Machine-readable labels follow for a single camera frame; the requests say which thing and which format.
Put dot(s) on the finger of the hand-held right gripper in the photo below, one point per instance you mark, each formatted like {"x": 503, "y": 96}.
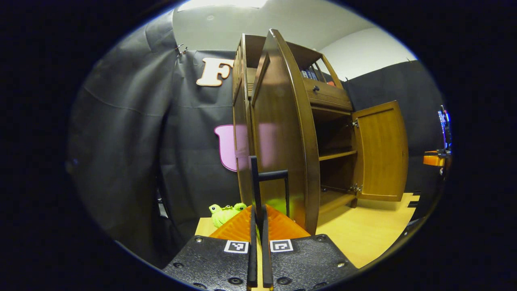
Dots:
{"x": 433, "y": 160}

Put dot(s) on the wooden shoe cabinet door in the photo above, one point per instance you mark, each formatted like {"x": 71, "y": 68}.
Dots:
{"x": 381, "y": 153}
{"x": 282, "y": 121}

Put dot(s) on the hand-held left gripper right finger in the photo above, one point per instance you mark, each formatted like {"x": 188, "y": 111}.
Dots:
{"x": 266, "y": 258}

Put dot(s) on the wooden cabinet drawer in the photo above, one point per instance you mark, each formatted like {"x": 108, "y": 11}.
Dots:
{"x": 329, "y": 97}

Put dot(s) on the wooden double-door shoe cabinet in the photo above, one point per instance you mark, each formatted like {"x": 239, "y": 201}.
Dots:
{"x": 331, "y": 101}

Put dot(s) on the wooden cabinet inner shelf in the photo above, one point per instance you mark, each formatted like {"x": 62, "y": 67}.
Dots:
{"x": 337, "y": 154}

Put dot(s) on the black backdrop cloth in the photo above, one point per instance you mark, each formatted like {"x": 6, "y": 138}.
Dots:
{"x": 129, "y": 161}

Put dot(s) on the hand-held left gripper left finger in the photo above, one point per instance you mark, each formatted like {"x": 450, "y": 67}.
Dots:
{"x": 253, "y": 258}

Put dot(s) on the ceiling light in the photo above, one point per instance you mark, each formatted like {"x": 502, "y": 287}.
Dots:
{"x": 222, "y": 4}

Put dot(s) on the metal door hinge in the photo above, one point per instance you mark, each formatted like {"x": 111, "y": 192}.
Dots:
{"x": 356, "y": 188}
{"x": 354, "y": 123}

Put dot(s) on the green plush toy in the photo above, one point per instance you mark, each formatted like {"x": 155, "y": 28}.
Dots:
{"x": 224, "y": 216}

